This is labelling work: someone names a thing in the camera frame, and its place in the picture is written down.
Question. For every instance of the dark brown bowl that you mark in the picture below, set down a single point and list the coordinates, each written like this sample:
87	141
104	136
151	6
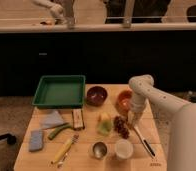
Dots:
96	96

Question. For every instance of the yellow green toy fruit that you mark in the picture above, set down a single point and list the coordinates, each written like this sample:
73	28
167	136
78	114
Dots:
104	124

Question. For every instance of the green cucumber piece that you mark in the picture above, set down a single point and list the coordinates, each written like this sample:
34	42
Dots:
57	130

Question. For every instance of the wooden block brush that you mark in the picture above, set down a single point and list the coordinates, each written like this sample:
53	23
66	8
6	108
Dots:
78	122

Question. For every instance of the white round container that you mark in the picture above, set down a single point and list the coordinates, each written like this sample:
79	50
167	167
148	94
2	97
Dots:
123	149

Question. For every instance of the orange bowl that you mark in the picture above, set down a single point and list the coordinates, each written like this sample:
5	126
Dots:
122	102

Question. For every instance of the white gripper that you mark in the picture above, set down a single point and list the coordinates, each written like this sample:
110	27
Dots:
133	118

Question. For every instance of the light blue cloth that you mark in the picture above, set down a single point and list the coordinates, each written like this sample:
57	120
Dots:
52	120

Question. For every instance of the yellow handled fork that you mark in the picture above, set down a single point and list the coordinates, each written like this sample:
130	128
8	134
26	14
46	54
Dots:
61	152

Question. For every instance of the blue sponge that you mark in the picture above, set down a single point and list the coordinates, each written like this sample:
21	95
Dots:
36	141

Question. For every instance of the black chair base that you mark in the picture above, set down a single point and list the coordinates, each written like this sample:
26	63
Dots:
11	139

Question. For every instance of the green plastic tray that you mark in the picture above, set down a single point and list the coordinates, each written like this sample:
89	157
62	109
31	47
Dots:
60	91

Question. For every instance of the dark red grape bunch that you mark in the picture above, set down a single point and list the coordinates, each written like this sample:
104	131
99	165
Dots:
120	128

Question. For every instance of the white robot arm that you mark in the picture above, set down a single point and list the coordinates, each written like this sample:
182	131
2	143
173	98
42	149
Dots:
182	141

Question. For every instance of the small metal cup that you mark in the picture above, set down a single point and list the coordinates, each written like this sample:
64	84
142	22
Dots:
99	150

